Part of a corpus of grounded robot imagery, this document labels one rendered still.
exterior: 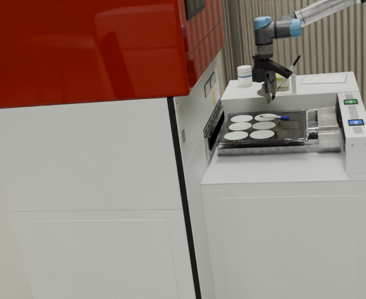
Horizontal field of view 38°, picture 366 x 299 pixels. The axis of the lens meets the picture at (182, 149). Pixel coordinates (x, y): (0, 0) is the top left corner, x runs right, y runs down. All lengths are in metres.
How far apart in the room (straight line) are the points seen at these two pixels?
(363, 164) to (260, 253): 0.52
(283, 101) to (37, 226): 1.22
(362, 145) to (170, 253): 0.78
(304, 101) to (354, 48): 2.18
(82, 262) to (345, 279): 1.01
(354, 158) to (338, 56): 2.67
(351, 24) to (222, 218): 2.83
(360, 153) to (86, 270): 1.10
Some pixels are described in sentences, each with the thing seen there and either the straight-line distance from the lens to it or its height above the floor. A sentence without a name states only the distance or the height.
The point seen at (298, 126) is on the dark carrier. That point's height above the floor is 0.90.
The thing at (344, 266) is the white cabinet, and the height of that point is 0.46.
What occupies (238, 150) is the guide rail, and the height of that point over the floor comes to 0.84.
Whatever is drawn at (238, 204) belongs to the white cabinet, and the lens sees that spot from 2.01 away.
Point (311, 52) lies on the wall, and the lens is 4.55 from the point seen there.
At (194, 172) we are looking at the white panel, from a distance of 1.90.
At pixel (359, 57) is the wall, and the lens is 4.64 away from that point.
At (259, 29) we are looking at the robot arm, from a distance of 2.26.
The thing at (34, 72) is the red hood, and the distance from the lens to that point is 1.82.
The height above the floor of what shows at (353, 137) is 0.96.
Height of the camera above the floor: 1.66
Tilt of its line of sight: 21 degrees down
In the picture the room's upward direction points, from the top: 8 degrees counter-clockwise
